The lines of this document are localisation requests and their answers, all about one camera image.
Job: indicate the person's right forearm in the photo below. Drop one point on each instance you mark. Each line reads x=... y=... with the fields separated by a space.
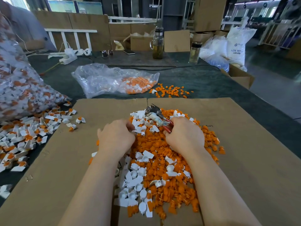
x=221 y=193

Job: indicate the tall brown cardboard box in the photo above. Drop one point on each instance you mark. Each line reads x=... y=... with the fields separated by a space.
x=210 y=14

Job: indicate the person's right hand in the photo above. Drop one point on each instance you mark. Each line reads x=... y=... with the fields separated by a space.
x=186 y=135

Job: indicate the white woven sack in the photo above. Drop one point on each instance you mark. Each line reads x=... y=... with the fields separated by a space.
x=241 y=43

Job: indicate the open brown cardboard box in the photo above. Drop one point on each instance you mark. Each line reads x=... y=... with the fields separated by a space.
x=240 y=78

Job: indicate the glass tea jar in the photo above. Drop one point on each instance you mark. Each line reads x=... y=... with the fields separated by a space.
x=158 y=46

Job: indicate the flat brown cardboard panel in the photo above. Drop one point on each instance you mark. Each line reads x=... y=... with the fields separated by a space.
x=177 y=41

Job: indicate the black phone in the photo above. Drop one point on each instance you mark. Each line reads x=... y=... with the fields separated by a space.
x=129 y=52

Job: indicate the clear blue plastic bag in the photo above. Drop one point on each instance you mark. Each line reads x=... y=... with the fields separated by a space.
x=214 y=55

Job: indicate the open cardboard box with paper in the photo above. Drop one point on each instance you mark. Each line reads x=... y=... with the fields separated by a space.
x=141 y=43

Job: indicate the white railing frame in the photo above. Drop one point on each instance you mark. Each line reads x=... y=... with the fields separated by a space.
x=71 y=31

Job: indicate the white power strip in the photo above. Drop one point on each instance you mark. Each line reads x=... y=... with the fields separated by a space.
x=68 y=57

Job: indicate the scatter of orange offcuts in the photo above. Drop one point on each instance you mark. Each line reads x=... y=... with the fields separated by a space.
x=170 y=90

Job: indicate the dark steel pillar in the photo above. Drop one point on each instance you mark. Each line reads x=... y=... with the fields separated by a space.
x=174 y=13

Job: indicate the orange white plastic piece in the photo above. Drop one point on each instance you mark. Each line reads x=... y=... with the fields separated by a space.
x=81 y=120
x=71 y=125

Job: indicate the glass bottle with black lid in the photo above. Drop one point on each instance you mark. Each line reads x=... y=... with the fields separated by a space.
x=195 y=54

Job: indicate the pile of orange and white parts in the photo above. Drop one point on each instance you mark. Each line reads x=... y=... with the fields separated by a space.
x=162 y=181

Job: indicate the white metal rack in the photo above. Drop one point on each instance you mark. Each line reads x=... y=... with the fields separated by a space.
x=281 y=34

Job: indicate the person's left hand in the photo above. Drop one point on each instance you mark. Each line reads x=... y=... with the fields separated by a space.
x=115 y=138

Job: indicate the pile of assembled white-orange parts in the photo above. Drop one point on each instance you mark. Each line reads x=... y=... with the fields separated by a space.
x=26 y=136

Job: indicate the person's left forearm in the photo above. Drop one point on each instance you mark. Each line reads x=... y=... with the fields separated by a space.
x=89 y=193

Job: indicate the large clear bag of seals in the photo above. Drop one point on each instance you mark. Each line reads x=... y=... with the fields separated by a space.
x=21 y=87

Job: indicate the small clear plastic bag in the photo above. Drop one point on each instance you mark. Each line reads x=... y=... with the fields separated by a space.
x=98 y=79

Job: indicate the row of upright cardboard sheets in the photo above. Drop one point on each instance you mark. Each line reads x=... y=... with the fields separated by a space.
x=101 y=25

